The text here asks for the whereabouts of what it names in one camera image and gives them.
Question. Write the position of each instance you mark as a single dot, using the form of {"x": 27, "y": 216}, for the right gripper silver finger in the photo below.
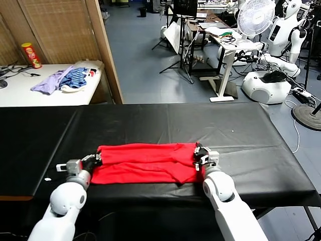
{"x": 197, "y": 150}
{"x": 204, "y": 148}

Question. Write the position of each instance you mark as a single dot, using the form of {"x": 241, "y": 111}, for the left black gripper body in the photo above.
{"x": 90, "y": 165}

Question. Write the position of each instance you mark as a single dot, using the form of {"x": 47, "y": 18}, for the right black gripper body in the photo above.
{"x": 200, "y": 159}

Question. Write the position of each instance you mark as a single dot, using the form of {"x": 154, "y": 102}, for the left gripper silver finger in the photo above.
{"x": 98, "y": 157}
{"x": 89, "y": 158}

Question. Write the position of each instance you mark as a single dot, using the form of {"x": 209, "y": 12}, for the red t-shirt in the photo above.
{"x": 145, "y": 165}

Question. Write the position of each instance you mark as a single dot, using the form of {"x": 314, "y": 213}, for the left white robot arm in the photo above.
{"x": 65, "y": 200}

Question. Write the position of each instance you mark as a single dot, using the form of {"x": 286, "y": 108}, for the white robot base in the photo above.
{"x": 263, "y": 93}

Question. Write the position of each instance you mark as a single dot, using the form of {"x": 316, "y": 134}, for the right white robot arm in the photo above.
{"x": 223, "y": 190}

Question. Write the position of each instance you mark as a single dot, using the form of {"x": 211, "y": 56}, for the black table cover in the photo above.
{"x": 250, "y": 130}

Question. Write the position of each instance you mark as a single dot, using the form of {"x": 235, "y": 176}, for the white garment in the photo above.
{"x": 72, "y": 89}

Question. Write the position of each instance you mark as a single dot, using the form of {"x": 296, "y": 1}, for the blue striped garment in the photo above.
{"x": 74, "y": 77}

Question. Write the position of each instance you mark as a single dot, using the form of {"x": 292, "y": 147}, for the purple garment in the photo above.
{"x": 49, "y": 83}

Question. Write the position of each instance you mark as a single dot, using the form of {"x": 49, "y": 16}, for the red white box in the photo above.
{"x": 92, "y": 72}

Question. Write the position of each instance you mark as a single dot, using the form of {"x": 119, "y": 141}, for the white standing desk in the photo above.
{"x": 225, "y": 62}

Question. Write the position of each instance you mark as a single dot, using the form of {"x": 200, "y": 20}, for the beige power strip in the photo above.
{"x": 198, "y": 59}

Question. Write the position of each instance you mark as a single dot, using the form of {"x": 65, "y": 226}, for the white side table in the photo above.
{"x": 20, "y": 93}

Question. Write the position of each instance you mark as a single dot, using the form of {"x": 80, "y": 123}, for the black tripod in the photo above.
{"x": 182, "y": 50}

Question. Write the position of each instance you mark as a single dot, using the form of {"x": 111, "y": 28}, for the black round stand base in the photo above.
{"x": 304, "y": 115}

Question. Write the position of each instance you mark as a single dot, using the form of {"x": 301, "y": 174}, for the white power strip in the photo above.
{"x": 303, "y": 93}

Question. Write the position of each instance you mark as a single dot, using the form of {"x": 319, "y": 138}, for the black round monitor foot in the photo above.
{"x": 3, "y": 84}

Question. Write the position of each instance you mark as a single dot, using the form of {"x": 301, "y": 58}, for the white board panel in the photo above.
{"x": 174, "y": 36}

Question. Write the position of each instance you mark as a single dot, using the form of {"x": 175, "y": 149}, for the green item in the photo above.
{"x": 227, "y": 34}

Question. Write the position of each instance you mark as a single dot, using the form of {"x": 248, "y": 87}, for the red chips can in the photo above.
{"x": 31, "y": 55}

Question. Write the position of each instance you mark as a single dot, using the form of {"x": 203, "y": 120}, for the grey laptop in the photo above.
{"x": 213, "y": 25}

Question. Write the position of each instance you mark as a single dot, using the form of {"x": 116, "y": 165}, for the wooden folding screen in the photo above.
{"x": 62, "y": 30}

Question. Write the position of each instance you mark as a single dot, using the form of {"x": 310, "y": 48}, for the white humanoid robot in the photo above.
{"x": 281, "y": 37}

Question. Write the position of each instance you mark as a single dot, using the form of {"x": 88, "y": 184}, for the white desk fan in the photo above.
{"x": 255, "y": 17}

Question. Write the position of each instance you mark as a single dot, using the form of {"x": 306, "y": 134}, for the black monitor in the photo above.
{"x": 185, "y": 7}

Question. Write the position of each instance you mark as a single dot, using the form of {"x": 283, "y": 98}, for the black trash bin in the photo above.
{"x": 143, "y": 12}

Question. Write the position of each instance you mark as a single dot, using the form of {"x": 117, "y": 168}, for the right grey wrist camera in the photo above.
{"x": 213, "y": 157}

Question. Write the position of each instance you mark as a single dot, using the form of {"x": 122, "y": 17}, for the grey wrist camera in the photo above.
{"x": 74, "y": 166}
{"x": 213, "y": 157}

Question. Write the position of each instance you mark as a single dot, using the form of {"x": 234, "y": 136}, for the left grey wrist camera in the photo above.
{"x": 74, "y": 166}

